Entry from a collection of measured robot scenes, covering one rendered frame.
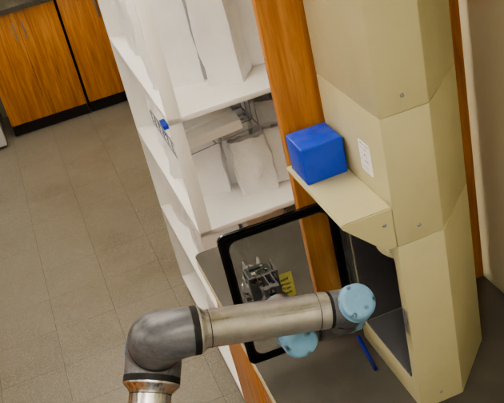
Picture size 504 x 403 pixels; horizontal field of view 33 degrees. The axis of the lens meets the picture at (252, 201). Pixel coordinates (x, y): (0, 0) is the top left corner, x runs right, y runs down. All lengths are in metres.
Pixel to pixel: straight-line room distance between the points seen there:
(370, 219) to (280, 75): 0.43
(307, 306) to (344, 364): 0.62
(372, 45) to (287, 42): 0.38
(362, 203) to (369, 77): 0.29
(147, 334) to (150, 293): 2.81
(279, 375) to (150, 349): 0.70
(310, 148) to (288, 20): 0.30
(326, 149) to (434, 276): 0.36
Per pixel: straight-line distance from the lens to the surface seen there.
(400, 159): 1.74
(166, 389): 1.75
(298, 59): 1.99
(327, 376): 2.26
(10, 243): 5.38
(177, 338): 1.63
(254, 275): 1.94
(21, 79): 6.72
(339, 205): 1.81
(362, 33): 1.63
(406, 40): 1.66
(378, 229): 1.79
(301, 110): 2.03
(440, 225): 1.86
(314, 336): 1.80
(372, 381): 2.22
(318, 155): 1.89
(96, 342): 4.25
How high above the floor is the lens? 2.44
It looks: 29 degrees down
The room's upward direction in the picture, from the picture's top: 14 degrees counter-clockwise
